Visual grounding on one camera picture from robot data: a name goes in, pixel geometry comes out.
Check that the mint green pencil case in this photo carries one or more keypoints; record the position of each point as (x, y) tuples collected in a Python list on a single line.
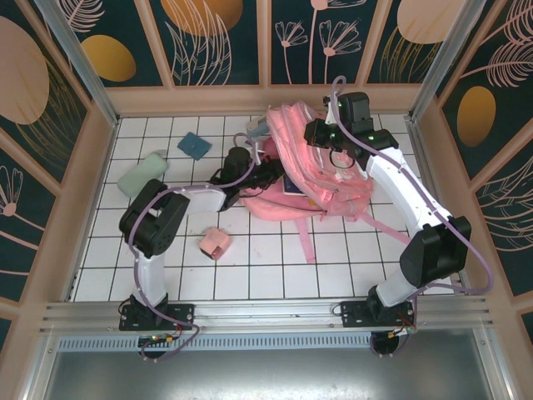
[(139, 177)]

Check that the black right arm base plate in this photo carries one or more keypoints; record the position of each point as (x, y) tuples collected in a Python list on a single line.
[(354, 314)]

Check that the small pink box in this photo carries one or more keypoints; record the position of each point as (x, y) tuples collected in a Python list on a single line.
[(214, 243)]

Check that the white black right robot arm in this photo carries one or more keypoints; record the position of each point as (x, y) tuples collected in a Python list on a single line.
[(399, 183)]

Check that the aluminium mounting rail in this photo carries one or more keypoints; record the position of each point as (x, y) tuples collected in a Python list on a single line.
[(266, 316)]

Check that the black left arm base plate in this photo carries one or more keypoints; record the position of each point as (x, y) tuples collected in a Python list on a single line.
[(183, 314)]

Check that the grey teal stationery box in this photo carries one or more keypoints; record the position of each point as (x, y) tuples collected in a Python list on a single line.
[(258, 127)]

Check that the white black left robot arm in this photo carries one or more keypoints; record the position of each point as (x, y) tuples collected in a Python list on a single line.
[(152, 275)]

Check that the aluminium corner post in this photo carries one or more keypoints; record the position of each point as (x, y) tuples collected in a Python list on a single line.
[(83, 62), (449, 54)]

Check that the dark blue book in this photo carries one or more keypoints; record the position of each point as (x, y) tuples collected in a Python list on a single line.
[(293, 184)]

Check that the small teal notebook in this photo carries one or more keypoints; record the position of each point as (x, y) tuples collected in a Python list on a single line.
[(194, 146)]

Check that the grey metal sheet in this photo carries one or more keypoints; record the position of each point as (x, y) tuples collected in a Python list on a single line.
[(266, 375)]

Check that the pink student backpack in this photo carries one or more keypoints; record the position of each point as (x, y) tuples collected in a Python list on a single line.
[(325, 175)]

